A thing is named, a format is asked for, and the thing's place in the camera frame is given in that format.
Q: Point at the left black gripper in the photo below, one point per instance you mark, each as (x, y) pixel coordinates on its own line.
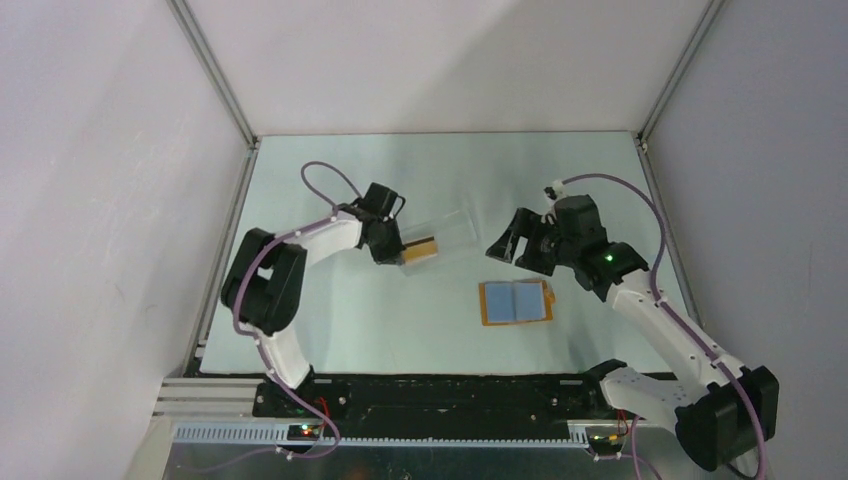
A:
(392, 255)

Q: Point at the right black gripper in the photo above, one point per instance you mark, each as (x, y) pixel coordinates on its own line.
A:
(522, 225)

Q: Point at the gold credit card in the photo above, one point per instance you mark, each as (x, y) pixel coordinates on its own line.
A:
(420, 250)

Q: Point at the clear plastic card box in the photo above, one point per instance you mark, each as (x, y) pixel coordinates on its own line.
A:
(456, 234)

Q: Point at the orange card holder wallet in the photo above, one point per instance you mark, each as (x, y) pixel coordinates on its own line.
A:
(504, 303)

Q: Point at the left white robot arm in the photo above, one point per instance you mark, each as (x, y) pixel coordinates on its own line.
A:
(264, 284)

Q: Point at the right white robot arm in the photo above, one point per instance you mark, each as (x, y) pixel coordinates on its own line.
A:
(716, 406)

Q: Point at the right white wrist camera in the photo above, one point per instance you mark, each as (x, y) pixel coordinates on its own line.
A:
(555, 191)

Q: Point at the right aluminium frame post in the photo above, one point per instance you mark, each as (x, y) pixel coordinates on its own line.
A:
(656, 163)

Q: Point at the aluminium frame post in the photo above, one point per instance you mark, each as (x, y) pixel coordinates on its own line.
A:
(188, 21)
(656, 163)

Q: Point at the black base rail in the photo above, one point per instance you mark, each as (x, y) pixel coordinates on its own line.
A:
(537, 406)

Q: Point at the grey slotted cable duct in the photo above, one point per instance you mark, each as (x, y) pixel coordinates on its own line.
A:
(269, 434)

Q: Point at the left aluminium frame post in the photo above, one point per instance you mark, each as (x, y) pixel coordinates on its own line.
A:
(188, 21)

